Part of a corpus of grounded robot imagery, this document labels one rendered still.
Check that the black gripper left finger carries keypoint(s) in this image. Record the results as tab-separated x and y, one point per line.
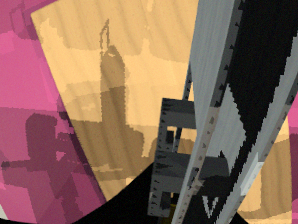
130	206

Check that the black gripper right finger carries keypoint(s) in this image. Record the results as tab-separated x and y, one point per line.
235	220

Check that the light brown wooden board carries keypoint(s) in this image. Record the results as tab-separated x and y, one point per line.
113	61

